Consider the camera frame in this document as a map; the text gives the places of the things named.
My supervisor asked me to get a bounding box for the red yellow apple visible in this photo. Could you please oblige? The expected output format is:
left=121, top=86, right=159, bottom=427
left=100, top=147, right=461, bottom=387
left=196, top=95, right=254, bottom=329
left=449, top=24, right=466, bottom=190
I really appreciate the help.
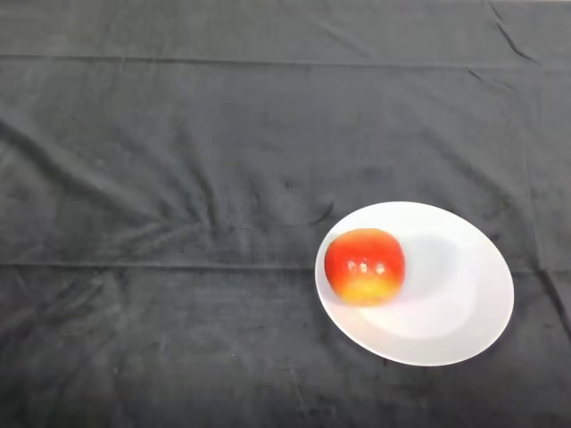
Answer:
left=324, top=227, right=407, bottom=308

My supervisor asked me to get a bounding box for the white round plate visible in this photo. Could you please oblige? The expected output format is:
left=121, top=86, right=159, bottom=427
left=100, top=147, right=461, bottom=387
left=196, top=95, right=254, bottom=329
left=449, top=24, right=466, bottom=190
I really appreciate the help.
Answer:
left=314, top=201, right=516, bottom=367

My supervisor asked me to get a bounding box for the black cloth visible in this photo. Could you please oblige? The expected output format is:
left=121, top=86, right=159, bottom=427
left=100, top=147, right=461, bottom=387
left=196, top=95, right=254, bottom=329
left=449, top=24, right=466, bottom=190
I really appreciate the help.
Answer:
left=0, top=0, right=571, bottom=428

